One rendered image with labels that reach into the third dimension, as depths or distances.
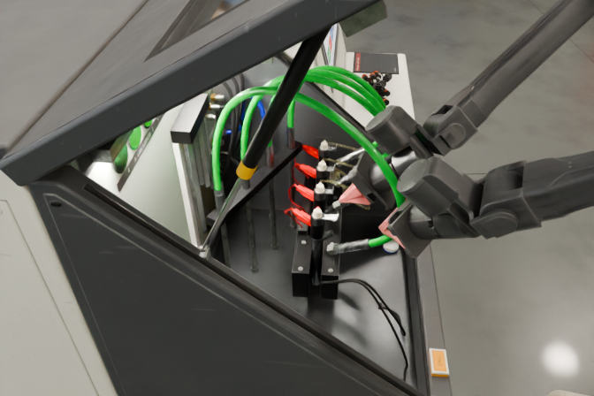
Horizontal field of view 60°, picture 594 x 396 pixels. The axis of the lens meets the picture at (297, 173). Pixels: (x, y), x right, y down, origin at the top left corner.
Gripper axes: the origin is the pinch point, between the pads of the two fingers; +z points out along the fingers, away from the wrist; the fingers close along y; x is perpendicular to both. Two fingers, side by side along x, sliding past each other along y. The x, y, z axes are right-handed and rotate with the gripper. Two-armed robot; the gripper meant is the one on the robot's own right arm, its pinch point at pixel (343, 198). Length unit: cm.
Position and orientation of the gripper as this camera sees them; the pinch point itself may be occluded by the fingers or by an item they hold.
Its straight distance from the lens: 101.7
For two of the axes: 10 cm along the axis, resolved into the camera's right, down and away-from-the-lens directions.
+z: -6.5, 4.1, 6.4
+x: -3.5, 5.8, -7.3
